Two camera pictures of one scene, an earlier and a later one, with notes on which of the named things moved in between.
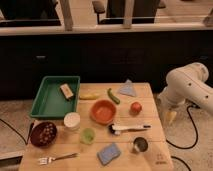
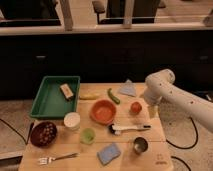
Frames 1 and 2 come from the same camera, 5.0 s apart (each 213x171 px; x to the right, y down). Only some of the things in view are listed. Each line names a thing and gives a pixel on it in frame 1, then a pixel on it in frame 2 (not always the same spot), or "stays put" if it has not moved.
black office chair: (112, 11) stays put
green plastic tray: (57, 95) stays put
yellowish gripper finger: (171, 116) -> (153, 110)
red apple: (136, 108) stays put
